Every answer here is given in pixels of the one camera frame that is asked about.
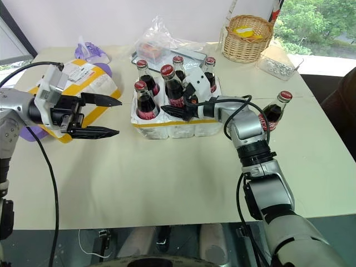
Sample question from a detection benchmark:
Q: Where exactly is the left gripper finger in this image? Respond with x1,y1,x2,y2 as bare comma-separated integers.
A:
80,92,123,108
70,125,121,140

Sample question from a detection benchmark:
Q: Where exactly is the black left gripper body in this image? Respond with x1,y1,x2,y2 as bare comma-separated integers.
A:
50,94,86,135

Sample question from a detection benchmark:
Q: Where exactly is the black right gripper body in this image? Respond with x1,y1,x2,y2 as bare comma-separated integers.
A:
181,96,204,122

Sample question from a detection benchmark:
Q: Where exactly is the cola bottle red cap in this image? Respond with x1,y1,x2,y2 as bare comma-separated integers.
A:
136,60,161,97
160,64,186,108
172,55,187,83
258,91,293,131
204,57,218,94
134,80,161,120

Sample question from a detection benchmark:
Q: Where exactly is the white foam crate yellow tape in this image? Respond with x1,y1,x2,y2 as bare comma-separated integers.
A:
130,75,223,140

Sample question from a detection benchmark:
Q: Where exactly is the clear plastic box of washers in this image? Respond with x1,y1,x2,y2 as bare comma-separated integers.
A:
257,46,304,82

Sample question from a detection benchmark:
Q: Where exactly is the clear tray dark rim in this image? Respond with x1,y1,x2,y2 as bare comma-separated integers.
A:
130,47,206,73

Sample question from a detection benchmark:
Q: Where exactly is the purple printed clear plastic bag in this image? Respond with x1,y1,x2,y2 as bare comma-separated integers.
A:
75,36,112,63

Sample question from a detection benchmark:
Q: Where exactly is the red packaged item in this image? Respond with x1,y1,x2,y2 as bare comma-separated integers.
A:
139,41,164,61

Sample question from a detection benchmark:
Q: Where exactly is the clear crumpled plastic bag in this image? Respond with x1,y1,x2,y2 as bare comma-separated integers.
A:
133,15,206,65

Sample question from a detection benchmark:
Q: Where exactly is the woven wicker basket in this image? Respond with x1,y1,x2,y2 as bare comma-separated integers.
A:
222,15,275,63

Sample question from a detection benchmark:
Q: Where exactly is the yellow item in basket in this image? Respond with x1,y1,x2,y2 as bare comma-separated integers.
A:
232,25,262,39

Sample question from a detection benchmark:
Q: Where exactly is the black clamp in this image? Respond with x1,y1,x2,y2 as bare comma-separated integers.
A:
93,228,112,258

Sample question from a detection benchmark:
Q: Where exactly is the red white black banner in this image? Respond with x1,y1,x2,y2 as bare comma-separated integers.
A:
268,0,285,23

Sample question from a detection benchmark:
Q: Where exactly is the dark brown object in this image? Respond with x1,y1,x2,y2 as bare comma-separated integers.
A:
319,68,356,165

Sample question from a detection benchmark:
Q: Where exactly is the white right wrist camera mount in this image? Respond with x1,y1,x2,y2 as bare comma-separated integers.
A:
182,68,218,104

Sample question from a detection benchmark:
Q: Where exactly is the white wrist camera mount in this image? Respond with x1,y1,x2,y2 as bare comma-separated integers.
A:
182,68,218,104
33,63,69,131

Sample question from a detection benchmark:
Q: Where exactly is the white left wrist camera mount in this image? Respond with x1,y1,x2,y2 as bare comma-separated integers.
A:
33,63,69,131

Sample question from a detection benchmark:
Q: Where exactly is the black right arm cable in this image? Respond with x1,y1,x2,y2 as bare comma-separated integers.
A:
189,94,275,267

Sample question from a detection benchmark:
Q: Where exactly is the black window frame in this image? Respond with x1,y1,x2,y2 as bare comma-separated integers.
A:
0,0,38,58

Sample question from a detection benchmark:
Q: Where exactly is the thin white cable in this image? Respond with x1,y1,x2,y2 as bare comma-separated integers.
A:
77,229,113,258

